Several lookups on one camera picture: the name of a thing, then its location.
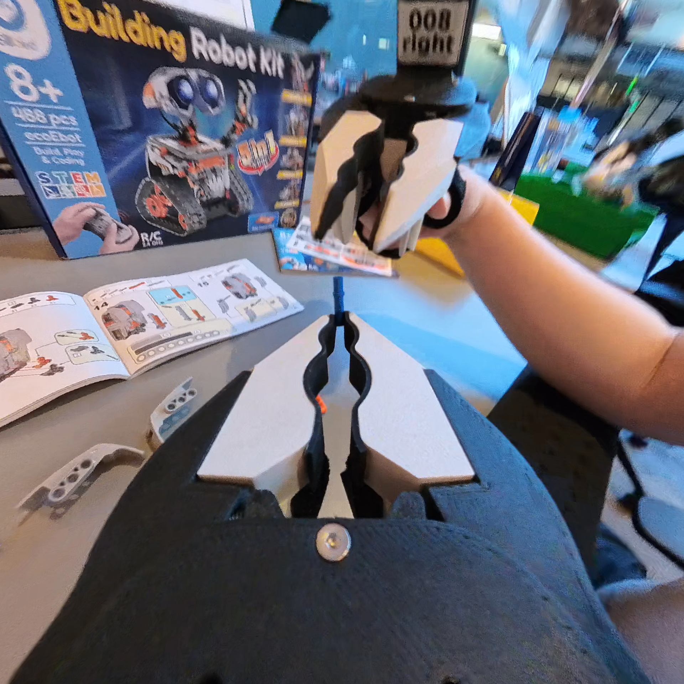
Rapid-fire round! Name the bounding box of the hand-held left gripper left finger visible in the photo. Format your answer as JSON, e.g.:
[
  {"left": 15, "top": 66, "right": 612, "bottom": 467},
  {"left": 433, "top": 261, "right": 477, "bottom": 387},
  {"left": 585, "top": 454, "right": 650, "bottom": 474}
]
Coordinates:
[{"left": 197, "top": 314, "right": 335, "bottom": 517}]

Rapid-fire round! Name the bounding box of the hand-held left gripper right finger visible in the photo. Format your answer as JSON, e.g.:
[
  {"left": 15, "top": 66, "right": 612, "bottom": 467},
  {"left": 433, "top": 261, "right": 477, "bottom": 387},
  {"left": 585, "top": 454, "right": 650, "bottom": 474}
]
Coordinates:
[{"left": 342, "top": 312, "right": 476, "bottom": 518}]

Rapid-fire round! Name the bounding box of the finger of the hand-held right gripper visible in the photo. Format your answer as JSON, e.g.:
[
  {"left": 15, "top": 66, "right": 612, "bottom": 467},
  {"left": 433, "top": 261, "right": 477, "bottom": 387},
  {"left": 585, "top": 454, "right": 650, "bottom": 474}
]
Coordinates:
[
  {"left": 373, "top": 119, "right": 465, "bottom": 256},
  {"left": 310, "top": 109, "right": 387, "bottom": 242}
]

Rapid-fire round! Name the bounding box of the person's right forearm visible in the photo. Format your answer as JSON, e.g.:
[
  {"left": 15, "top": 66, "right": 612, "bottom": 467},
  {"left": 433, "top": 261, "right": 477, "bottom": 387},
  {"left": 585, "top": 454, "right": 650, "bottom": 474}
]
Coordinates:
[{"left": 470, "top": 184, "right": 684, "bottom": 445}]

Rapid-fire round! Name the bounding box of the person's right hand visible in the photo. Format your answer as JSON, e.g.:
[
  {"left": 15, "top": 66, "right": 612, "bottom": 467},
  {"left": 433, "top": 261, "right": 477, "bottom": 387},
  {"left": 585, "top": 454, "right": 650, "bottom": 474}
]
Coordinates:
[{"left": 359, "top": 165, "right": 501, "bottom": 261}]

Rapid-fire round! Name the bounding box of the grey curved panel piece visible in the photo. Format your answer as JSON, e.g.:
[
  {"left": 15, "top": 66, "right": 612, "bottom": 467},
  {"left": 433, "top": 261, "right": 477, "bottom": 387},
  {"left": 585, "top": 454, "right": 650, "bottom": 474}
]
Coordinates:
[
  {"left": 19, "top": 444, "right": 145, "bottom": 522},
  {"left": 147, "top": 377, "right": 199, "bottom": 444}
]

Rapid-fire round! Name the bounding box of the yellow storage bin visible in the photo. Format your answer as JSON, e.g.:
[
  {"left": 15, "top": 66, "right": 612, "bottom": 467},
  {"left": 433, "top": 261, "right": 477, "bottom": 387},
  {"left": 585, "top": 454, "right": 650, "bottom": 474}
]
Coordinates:
[{"left": 414, "top": 190, "right": 540, "bottom": 279}]

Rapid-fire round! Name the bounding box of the blue sticker sheet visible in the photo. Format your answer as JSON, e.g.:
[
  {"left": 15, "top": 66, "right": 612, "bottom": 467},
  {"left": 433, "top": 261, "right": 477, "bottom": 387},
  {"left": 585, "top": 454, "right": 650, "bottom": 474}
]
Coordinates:
[{"left": 273, "top": 216, "right": 399, "bottom": 279}]

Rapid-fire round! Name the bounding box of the black perforated panel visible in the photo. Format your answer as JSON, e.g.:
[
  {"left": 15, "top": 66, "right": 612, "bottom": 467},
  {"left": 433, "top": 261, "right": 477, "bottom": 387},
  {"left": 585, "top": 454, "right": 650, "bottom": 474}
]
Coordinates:
[{"left": 486, "top": 369, "right": 621, "bottom": 567}]

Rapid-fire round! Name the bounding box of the green storage bin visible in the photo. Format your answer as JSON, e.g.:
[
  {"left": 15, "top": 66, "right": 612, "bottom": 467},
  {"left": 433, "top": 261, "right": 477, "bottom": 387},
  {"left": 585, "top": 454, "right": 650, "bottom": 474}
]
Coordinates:
[{"left": 513, "top": 171, "right": 658, "bottom": 261}]

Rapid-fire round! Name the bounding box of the open instruction booklet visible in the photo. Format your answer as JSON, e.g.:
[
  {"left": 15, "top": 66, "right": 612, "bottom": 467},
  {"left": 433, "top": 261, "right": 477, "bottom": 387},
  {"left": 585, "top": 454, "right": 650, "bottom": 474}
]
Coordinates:
[{"left": 0, "top": 259, "right": 305, "bottom": 428}]

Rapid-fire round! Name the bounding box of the blue robot kit box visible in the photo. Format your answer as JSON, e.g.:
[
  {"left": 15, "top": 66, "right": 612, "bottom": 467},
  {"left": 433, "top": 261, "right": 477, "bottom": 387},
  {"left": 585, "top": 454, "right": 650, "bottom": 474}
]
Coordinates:
[{"left": 0, "top": 0, "right": 321, "bottom": 260}]

